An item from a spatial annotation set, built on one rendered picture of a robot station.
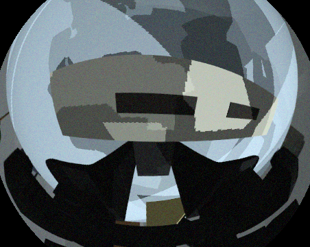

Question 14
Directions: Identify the black two-prong plug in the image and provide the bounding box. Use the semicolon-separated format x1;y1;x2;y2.
133;142;175;176

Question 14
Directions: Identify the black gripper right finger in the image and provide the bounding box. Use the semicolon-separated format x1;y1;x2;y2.
171;142;259;219

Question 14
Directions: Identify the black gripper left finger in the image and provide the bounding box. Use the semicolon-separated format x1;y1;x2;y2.
45;141;136;222

